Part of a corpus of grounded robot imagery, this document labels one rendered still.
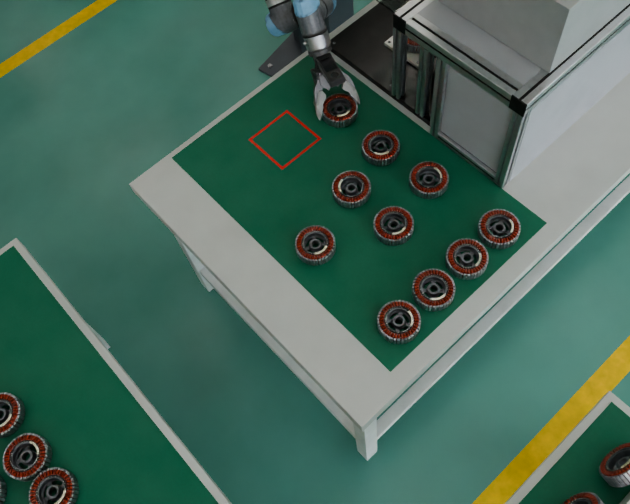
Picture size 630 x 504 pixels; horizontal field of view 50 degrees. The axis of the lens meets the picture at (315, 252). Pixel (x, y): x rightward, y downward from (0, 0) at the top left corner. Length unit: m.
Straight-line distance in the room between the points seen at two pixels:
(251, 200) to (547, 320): 1.25
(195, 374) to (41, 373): 0.81
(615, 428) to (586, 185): 0.68
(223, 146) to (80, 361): 0.76
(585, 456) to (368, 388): 0.53
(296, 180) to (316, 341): 0.51
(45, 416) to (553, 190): 1.50
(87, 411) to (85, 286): 1.11
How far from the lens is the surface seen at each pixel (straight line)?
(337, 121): 2.08
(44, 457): 1.86
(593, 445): 1.78
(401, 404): 2.30
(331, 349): 1.77
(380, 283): 1.84
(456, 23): 1.87
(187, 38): 3.55
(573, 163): 2.10
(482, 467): 2.48
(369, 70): 2.22
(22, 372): 1.98
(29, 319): 2.04
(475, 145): 1.99
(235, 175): 2.05
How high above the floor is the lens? 2.42
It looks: 62 degrees down
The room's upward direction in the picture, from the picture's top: 11 degrees counter-clockwise
